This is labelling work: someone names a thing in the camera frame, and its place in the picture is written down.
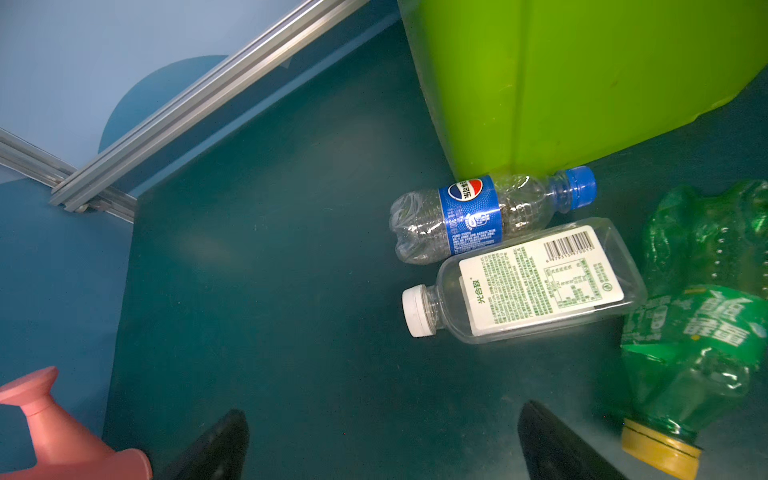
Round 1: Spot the green sprite bottle centre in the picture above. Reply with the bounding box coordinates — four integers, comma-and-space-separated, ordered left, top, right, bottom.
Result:
621, 180, 767, 479

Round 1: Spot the left aluminium post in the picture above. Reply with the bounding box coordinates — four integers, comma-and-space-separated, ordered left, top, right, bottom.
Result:
1, 129, 137, 223

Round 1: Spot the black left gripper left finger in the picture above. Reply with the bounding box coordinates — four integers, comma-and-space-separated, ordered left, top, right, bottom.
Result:
155, 409, 249, 480

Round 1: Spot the aluminium frame rail back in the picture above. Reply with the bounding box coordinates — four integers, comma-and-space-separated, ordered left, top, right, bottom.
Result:
50, 0, 366, 212

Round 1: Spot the green bin black liner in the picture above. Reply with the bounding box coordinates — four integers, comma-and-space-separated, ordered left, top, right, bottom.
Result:
399, 1, 767, 180

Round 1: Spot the white label tea bottle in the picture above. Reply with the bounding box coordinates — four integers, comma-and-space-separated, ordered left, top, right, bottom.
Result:
402, 217, 648, 344

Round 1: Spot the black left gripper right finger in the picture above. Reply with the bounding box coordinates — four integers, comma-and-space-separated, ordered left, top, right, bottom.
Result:
517, 400, 627, 480

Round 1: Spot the clear bottle blue cap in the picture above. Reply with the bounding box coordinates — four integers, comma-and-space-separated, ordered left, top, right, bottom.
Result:
389, 166, 598, 265

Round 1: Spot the pink plastic watering can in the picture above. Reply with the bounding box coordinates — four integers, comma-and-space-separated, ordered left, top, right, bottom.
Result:
1, 366, 153, 479

